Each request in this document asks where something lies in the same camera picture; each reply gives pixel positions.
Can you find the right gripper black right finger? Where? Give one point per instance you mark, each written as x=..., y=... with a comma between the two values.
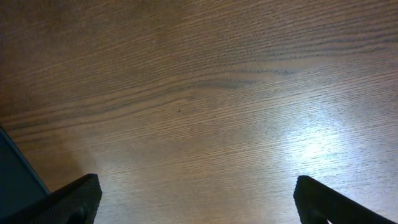
x=318, y=204

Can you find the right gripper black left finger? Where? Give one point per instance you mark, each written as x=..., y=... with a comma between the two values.
x=77, y=202

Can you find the dark green open box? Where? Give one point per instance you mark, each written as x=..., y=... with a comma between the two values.
x=20, y=184

